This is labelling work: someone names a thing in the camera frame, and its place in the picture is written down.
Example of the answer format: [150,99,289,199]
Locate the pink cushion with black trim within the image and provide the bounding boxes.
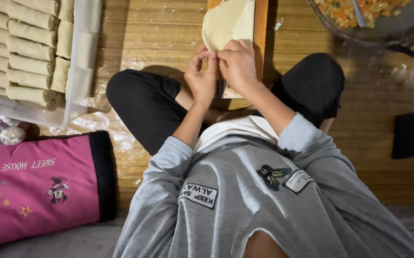
[0,130,118,248]

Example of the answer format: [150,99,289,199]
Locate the black rectangular pouch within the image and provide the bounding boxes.
[392,113,414,160]

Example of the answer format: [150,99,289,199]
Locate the rows of rolled spring rolls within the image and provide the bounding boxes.
[0,0,75,112]

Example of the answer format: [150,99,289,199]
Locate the black frying pan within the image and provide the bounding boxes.
[307,0,414,59]

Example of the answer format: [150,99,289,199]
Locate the wooden cutting board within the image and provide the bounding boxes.
[207,0,269,100]

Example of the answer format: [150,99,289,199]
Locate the person's right hand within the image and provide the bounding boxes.
[217,39,262,98]

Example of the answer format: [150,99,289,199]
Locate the pale spring roll wrapper sheet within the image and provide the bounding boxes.
[202,0,256,54]

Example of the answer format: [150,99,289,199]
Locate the clear plastic container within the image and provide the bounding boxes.
[0,0,103,128]

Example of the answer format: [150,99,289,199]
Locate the person's white undershirt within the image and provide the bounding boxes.
[194,115,280,152]

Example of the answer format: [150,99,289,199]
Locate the person's left hand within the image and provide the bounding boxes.
[184,44,220,106]

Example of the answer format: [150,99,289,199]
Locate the metal spoon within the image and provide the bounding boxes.
[352,0,367,28]

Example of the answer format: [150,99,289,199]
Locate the person's grey sweatshirt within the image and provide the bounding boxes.
[113,113,414,258]

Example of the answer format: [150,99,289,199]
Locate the person's black trousers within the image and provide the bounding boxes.
[106,53,346,157]

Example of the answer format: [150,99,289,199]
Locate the chopped vegetable filling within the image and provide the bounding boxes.
[314,0,412,29]

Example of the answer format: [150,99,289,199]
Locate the stack of pastry wrappers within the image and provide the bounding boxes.
[221,80,244,99]

